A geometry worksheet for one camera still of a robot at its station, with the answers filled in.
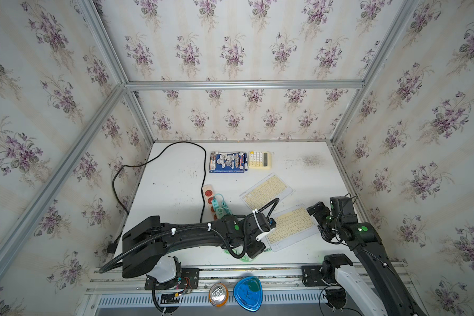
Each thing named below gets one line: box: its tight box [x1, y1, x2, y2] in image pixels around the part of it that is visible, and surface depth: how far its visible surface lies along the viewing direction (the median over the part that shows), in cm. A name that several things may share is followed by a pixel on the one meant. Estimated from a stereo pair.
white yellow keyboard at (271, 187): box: [239, 172, 295, 212], surface depth 100 cm
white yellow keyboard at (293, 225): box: [263, 204, 320, 253], surface depth 87 cm
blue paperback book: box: [208, 151, 245, 174], surface depth 109 cm
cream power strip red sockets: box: [202, 184, 218, 221], surface depth 97 cm
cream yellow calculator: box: [248, 150, 272, 170], surface depth 110 cm
